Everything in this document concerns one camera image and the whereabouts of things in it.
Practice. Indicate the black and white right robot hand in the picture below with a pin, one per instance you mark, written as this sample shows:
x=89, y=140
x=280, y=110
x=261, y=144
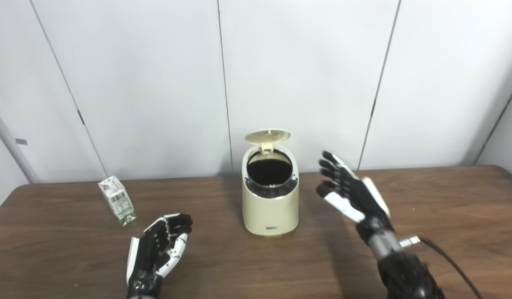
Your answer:
x=360, y=197

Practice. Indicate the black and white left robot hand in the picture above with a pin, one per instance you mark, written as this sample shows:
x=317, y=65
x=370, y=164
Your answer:
x=148, y=253

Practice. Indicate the round cream bin lid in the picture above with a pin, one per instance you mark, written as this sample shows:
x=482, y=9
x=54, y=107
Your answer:
x=267, y=136

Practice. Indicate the small white green milk carton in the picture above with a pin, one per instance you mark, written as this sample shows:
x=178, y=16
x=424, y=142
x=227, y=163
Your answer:
x=118, y=201

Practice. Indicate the small grey wall label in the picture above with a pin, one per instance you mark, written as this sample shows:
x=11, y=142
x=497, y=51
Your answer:
x=21, y=141

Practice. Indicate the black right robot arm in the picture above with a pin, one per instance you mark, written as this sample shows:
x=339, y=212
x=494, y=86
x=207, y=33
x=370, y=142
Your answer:
x=405, y=274

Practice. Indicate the cream-colored bin body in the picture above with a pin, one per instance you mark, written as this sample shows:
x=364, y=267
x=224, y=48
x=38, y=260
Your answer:
x=270, y=214

